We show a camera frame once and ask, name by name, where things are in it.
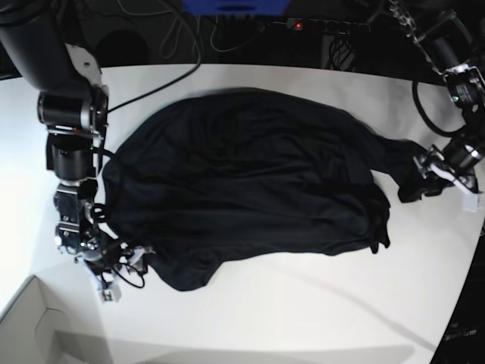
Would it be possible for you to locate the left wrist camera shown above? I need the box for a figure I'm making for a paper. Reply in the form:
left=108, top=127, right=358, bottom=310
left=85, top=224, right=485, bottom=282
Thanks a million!
left=462, top=193, right=483, bottom=213

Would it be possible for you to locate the white power strip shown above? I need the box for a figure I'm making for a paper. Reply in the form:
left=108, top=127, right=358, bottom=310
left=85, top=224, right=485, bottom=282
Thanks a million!
left=286, top=17, right=371, bottom=34

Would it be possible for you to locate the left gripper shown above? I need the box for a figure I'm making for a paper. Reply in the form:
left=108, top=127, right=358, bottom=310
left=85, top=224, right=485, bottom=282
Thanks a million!
left=413, top=146, right=480, bottom=193

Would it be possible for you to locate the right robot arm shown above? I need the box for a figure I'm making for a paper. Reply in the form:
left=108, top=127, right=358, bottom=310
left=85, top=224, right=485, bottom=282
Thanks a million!
left=1, top=8, right=148, bottom=302

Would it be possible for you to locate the dark navy t-shirt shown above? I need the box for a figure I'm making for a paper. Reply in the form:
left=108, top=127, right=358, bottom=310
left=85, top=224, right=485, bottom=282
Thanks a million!
left=102, top=89, right=422, bottom=291

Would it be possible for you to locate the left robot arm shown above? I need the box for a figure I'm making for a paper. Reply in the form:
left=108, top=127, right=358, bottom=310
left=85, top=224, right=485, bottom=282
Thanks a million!
left=389, top=1, right=484, bottom=202

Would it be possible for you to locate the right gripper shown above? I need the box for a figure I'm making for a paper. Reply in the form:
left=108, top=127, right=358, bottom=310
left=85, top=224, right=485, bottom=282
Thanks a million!
left=74, top=243, right=155, bottom=292

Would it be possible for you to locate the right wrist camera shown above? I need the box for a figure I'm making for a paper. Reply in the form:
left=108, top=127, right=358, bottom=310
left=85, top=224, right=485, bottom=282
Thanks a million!
left=97, top=284, right=121, bottom=303

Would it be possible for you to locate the white looped cable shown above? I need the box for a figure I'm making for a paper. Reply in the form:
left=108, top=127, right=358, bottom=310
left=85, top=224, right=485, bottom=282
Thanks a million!
left=115, top=0, right=266, bottom=60

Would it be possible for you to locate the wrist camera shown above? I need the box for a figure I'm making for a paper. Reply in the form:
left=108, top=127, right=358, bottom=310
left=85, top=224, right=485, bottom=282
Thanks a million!
left=97, top=284, right=121, bottom=303
left=462, top=193, right=483, bottom=213

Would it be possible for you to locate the blue box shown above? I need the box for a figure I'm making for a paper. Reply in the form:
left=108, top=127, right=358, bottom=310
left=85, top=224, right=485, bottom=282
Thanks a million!
left=183, top=0, right=290, bottom=16

